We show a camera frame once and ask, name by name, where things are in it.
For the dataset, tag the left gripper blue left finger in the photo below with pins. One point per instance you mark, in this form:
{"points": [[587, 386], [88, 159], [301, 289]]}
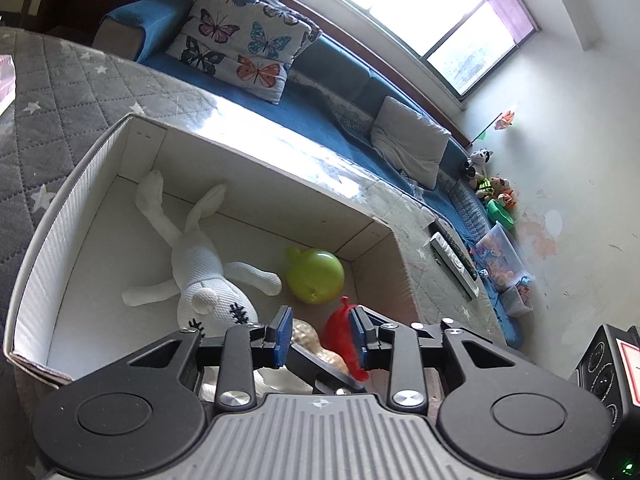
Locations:
{"points": [[278, 337]]}

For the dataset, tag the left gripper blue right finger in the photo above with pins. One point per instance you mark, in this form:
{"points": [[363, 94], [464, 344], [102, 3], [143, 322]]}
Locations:
{"points": [[362, 335]]}

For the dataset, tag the red balloon toy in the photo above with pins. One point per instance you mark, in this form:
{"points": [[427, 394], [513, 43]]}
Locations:
{"points": [[337, 337]]}

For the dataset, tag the white knitted plush rabbit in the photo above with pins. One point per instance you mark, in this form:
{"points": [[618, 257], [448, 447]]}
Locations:
{"points": [[209, 298]]}

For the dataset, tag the green balloon toy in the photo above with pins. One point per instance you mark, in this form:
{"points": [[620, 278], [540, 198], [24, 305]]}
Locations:
{"points": [[314, 276]]}

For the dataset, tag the white remote control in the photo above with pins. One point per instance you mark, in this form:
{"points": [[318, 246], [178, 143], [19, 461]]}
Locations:
{"points": [[454, 264]]}

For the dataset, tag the clear plastic toy bin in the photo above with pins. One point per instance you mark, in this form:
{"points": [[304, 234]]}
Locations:
{"points": [[506, 270]]}

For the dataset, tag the white cardboard storage box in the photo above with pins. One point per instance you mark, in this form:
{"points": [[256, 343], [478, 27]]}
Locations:
{"points": [[66, 316]]}

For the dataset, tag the green toy basket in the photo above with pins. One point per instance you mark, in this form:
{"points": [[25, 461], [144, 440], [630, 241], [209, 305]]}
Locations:
{"points": [[498, 214]]}

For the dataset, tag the white plain cushion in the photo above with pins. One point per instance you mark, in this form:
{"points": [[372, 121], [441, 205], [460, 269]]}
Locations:
{"points": [[410, 141]]}

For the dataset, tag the black white plush dog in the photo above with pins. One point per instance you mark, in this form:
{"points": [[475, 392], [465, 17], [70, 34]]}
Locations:
{"points": [[474, 167]]}

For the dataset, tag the blue sofa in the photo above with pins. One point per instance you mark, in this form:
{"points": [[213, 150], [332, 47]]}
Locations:
{"points": [[331, 99]]}

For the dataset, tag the black tracking device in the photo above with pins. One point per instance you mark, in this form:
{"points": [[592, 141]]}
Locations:
{"points": [[609, 369]]}

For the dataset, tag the colourful pinwheel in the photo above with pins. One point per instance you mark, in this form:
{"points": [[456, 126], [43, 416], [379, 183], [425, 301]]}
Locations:
{"points": [[500, 122]]}

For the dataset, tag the butterfly print pillow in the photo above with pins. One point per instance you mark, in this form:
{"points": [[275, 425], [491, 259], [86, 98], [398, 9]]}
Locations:
{"points": [[250, 44]]}

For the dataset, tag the grey quilted star tablecloth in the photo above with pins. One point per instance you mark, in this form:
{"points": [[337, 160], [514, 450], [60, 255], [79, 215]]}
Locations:
{"points": [[85, 127]]}

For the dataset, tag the window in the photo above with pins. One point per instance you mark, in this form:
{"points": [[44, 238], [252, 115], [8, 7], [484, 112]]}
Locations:
{"points": [[460, 43]]}

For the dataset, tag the tissue pack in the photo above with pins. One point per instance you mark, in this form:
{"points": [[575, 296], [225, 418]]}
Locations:
{"points": [[7, 82]]}

